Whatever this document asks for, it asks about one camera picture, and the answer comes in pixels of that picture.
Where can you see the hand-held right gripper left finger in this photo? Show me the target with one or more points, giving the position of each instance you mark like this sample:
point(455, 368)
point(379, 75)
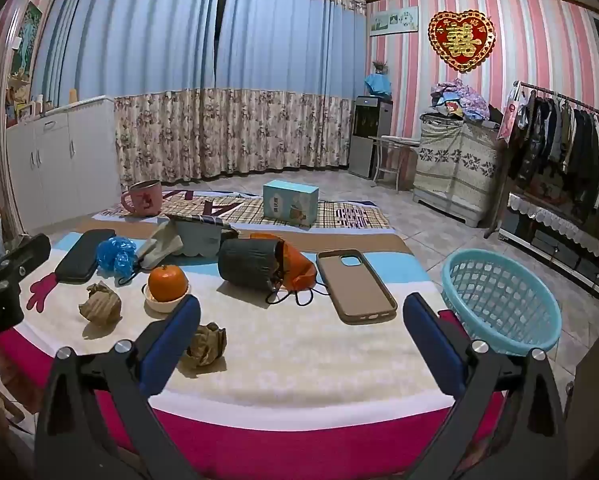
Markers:
point(172, 345)

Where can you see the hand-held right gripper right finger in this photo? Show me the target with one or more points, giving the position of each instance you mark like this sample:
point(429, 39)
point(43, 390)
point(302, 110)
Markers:
point(434, 345)

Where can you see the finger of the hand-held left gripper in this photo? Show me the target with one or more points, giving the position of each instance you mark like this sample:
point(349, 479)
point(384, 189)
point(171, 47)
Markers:
point(27, 255)

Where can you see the cream plastic lid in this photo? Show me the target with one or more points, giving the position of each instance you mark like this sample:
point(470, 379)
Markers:
point(154, 306)

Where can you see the blue plastic basket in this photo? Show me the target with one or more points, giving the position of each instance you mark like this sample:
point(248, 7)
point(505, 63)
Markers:
point(499, 300)

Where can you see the beige face mask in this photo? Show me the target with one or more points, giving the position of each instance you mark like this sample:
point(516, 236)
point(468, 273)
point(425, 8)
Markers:
point(159, 250)

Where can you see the crumpled brown paper ball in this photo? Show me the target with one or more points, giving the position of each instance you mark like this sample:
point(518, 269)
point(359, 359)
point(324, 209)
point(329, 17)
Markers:
point(209, 345)
point(99, 305)

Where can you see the orange fruit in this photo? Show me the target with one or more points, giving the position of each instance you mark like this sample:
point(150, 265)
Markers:
point(167, 282)

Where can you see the blue plastic bag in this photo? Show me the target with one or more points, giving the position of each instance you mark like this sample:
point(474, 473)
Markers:
point(114, 255)

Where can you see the brown phone case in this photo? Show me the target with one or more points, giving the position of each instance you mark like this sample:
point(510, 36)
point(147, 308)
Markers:
point(359, 290)

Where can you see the white cabinet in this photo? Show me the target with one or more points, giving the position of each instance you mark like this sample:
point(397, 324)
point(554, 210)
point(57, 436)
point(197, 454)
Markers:
point(54, 160)

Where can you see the grey blue fabric pouch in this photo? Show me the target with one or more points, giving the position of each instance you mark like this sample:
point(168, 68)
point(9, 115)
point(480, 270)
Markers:
point(202, 240)

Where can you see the grey pouch with orange lining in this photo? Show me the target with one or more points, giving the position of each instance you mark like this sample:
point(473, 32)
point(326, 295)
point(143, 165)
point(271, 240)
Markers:
point(244, 262)

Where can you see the printed blanket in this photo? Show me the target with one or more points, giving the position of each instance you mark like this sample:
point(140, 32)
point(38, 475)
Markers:
point(289, 350)

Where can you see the white bottle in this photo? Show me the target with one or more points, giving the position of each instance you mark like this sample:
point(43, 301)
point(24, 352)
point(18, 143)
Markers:
point(40, 102)

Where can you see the low cabinet with lace cover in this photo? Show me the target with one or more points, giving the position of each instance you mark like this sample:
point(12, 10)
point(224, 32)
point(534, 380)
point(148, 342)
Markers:
point(554, 240)

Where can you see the yellow bottle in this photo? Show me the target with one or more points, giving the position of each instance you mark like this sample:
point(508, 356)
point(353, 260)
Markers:
point(72, 96)

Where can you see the patterned cloth covered cabinet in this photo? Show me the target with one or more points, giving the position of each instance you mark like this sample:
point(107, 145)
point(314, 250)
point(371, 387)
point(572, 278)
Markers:
point(454, 170)

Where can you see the teal cardboard box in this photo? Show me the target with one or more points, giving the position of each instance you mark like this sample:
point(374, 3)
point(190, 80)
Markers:
point(284, 202)

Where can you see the small white folding table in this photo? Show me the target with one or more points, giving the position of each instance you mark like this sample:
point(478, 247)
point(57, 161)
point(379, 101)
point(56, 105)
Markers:
point(394, 141)

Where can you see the blue floral curtain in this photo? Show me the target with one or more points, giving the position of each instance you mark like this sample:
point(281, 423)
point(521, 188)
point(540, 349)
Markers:
point(129, 60)
point(289, 70)

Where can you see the water dispenser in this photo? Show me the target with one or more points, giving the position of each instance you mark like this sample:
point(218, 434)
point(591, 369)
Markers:
point(369, 125)

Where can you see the pink hanging garment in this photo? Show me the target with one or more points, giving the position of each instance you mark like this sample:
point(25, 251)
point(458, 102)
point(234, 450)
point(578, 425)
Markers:
point(512, 115)

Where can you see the row of hanging clothes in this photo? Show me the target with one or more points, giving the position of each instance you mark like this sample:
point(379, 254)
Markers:
point(569, 140)

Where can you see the pile of clothes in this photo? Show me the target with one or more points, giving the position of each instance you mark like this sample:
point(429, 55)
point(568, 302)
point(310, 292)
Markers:
point(459, 97)

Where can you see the blue cloth bundle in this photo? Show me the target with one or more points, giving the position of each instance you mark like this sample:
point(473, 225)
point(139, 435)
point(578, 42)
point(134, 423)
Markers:
point(378, 85)

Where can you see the metal clothes rack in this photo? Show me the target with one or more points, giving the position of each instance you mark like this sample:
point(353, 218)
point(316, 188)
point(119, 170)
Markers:
point(564, 96)

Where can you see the small dried plant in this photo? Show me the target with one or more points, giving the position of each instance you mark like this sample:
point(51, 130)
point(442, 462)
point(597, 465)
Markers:
point(379, 67)

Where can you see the brown wooden post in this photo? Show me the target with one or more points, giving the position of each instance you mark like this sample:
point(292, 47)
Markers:
point(497, 185)

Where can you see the green wall poster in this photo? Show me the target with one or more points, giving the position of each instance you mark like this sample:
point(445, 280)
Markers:
point(29, 40)

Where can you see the red heart wall decoration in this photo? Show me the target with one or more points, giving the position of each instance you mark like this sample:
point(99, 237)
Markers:
point(462, 40)

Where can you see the long wall picture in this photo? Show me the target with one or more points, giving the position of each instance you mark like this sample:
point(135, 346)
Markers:
point(393, 21)

